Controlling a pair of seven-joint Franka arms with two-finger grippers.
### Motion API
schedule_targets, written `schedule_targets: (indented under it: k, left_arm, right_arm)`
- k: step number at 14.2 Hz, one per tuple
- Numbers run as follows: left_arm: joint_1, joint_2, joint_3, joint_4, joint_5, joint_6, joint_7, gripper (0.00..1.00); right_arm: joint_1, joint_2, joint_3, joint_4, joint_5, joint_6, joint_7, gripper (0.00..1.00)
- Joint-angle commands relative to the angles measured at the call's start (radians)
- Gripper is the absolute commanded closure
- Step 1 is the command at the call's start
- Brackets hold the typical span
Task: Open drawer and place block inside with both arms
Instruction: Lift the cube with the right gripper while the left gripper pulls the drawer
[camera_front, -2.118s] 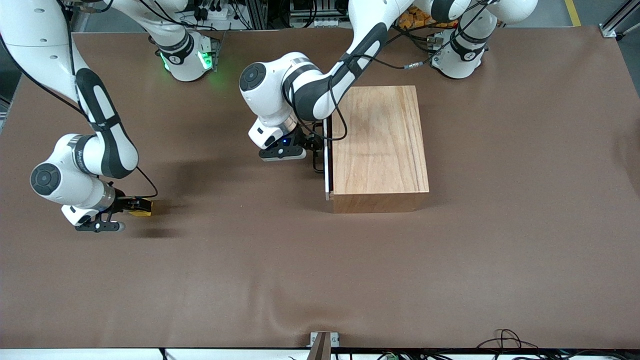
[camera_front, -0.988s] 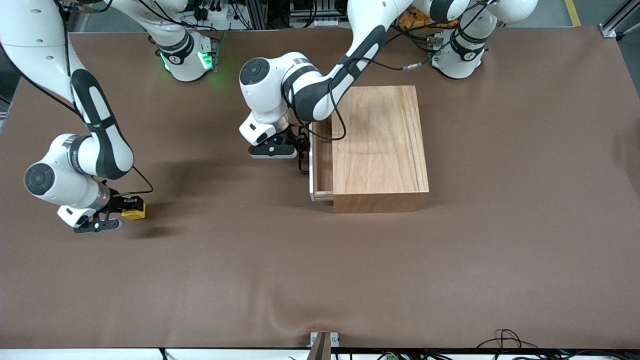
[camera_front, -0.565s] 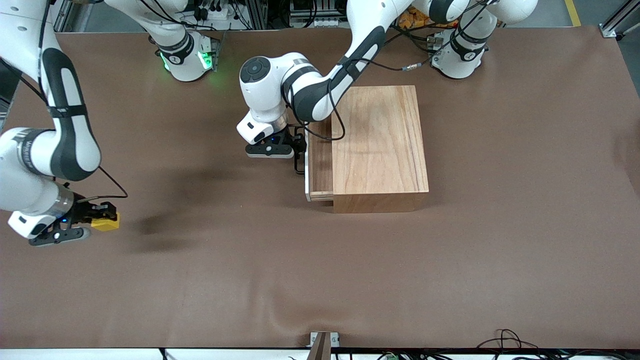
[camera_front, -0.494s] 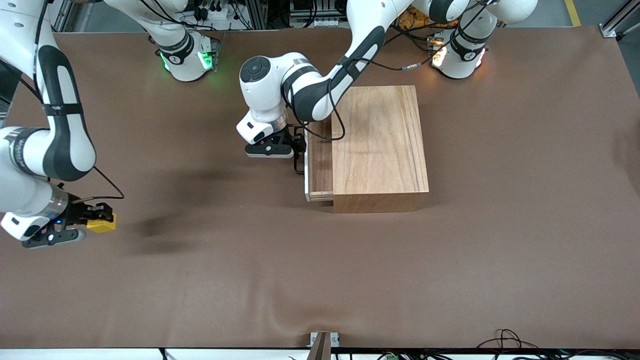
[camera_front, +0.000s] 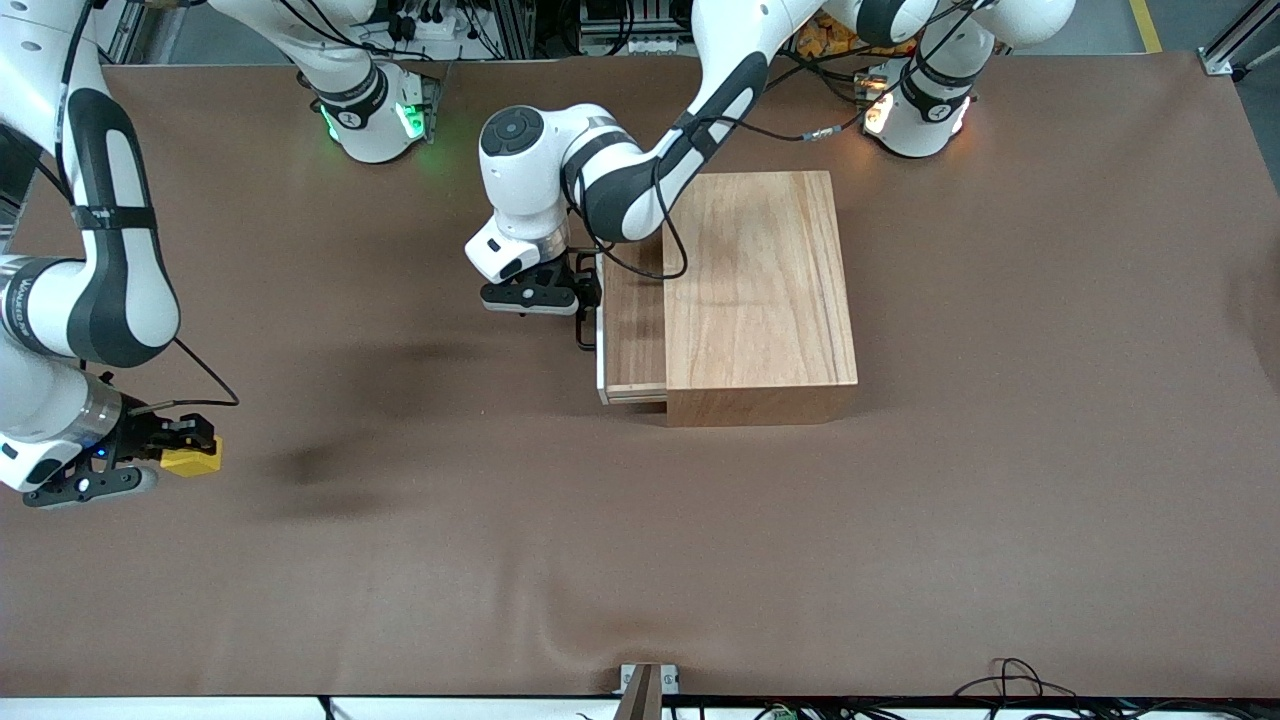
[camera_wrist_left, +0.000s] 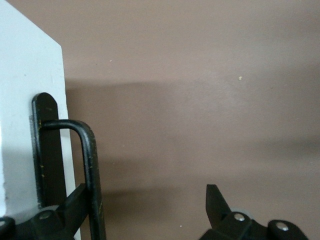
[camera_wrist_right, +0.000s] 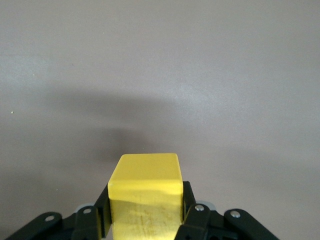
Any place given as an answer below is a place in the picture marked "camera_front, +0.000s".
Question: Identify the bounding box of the white power strip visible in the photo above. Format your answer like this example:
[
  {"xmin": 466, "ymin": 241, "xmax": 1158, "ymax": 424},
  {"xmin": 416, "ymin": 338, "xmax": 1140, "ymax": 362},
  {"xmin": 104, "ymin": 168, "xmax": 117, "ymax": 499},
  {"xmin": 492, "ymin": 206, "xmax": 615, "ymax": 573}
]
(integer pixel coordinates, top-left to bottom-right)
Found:
[{"xmin": 385, "ymin": 0, "xmax": 476, "ymax": 46}]

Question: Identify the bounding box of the yellow floor tape strip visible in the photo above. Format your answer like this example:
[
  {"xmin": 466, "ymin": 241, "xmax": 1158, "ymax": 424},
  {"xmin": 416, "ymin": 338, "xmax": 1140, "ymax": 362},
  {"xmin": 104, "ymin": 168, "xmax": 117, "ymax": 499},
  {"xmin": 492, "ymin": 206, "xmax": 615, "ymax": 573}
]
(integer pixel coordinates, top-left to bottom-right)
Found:
[{"xmin": 1130, "ymin": 0, "xmax": 1166, "ymax": 54}]

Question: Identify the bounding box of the wooden drawer with white front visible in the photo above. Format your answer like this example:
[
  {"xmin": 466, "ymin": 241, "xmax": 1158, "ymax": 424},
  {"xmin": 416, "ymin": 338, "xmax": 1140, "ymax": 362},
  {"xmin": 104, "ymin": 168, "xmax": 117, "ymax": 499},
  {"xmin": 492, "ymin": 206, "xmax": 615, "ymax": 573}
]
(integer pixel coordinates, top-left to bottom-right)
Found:
[{"xmin": 596, "ymin": 235, "xmax": 669, "ymax": 406}]

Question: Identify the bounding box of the brown table mat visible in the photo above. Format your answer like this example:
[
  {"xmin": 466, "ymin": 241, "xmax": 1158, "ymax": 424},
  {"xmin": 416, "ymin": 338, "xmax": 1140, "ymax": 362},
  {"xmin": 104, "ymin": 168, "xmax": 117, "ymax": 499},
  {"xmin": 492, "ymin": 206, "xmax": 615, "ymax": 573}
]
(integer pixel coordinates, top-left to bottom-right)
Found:
[{"xmin": 0, "ymin": 55, "xmax": 1280, "ymax": 699}]

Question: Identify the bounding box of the metal table clamp bracket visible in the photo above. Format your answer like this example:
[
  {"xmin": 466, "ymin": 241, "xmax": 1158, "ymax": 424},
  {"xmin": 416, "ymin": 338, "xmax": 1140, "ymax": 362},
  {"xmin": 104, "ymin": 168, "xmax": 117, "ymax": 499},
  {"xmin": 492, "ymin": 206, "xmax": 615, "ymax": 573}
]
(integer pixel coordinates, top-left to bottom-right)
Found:
[{"xmin": 618, "ymin": 662, "xmax": 681, "ymax": 720}]

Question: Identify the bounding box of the loose black cable bundle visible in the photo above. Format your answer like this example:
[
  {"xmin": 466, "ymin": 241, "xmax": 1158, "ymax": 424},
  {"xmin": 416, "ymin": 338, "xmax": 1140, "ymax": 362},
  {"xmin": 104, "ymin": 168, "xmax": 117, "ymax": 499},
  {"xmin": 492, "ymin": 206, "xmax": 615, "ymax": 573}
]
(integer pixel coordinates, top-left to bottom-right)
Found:
[{"xmin": 950, "ymin": 657, "xmax": 1280, "ymax": 720}]

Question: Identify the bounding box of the wooden drawer cabinet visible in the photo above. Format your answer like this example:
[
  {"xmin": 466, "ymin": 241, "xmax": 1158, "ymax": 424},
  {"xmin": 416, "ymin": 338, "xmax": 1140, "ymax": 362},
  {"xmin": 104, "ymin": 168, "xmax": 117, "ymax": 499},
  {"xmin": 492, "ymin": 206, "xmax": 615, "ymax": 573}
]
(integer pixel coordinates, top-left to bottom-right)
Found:
[{"xmin": 660, "ymin": 171, "xmax": 860, "ymax": 428}]

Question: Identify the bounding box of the orange mesh bag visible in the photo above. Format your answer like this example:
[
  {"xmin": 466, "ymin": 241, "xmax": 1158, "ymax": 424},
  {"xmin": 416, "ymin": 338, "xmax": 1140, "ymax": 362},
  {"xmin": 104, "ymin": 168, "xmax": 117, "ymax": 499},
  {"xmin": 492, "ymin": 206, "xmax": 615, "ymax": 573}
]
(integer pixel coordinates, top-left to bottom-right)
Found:
[{"xmin": 793, "ymin": 10, "xmax": 873, "ymax": 58}]

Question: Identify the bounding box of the yellow cube block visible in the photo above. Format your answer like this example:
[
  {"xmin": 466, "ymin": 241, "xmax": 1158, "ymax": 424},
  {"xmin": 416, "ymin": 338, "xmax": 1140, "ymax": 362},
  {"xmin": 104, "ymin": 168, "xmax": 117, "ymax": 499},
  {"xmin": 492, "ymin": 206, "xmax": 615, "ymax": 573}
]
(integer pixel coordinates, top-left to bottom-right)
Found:
[{"xmin": 160, "ymin": 437, "xmax": 224, "ymax": 479}]

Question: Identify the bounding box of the aluminium frame profile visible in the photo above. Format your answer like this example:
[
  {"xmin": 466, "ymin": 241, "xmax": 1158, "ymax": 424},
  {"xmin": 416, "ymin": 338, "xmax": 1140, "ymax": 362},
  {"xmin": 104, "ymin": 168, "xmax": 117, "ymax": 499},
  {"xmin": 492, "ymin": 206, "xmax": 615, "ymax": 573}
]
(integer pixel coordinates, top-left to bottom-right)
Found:
[
  {"xmin": 1200, "ymin": 0, "xmax": 1280, "ymax": 79},
  {"xmin": 490, "ymin": 0, "xmax": 536, "ymax": 59}
]

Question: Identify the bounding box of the control box with connectors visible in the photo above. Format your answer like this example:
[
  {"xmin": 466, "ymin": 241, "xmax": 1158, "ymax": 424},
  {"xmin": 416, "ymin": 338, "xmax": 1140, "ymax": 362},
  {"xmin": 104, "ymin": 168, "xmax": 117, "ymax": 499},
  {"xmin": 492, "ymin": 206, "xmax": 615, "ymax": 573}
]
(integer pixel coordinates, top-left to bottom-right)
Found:
[{"xmin": 578, "ymin": 0, "xmax": 696, "ymax": 58}]

